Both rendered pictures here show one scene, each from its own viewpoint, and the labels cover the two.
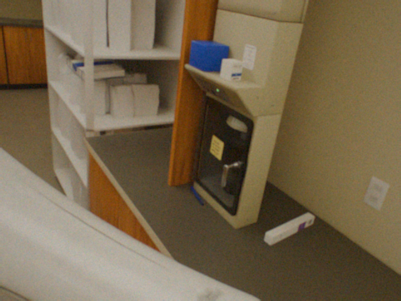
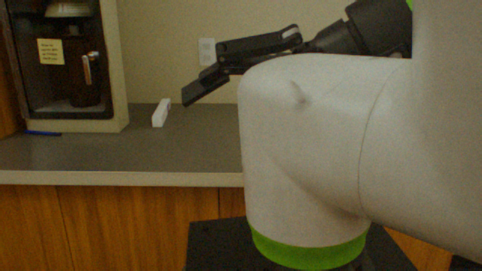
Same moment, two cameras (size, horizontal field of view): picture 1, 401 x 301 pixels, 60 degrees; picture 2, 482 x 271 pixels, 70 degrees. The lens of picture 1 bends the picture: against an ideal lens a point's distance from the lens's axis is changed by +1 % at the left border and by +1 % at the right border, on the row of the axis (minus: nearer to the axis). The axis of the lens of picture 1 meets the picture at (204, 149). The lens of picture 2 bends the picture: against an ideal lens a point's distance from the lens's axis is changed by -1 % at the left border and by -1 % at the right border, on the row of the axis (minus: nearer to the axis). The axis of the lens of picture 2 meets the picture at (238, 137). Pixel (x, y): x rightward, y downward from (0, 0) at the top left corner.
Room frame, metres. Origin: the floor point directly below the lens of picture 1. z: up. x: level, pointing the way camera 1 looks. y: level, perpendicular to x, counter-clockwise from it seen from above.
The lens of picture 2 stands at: (0.10, 0.47, 1.34)
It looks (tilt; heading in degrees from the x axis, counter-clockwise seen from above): 21 degrees down; 308
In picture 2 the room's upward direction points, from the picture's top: straight up
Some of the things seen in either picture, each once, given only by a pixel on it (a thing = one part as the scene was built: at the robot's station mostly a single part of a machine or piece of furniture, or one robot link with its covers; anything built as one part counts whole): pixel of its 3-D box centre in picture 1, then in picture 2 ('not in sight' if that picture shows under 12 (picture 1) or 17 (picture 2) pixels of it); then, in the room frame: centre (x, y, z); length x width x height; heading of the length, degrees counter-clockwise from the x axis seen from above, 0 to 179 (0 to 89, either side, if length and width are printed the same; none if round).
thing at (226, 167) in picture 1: (229, 174); (89, 68); (1.12, -0.10, 1.17); 0.05 x 0.03 x 0.10; 126
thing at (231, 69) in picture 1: (231, 69); not in sight; (1.16, -0.05, 1.54); 0.05 x 0.05 x 0.06; 45
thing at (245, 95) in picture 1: (219, 88); not in sight; (1.20, -0.02, 1.46); 0.32 x 0.11 x 0.10; 37
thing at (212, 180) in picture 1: (219, 155); (59, 59); (1.22, -0.06, 1.19); 0.30 x 0.01 x 0.40; 36
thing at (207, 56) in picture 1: (208, 56); not in sight; (1.27, 0.03, 1.56); 0.10 x 0.10 x 0.09; 37
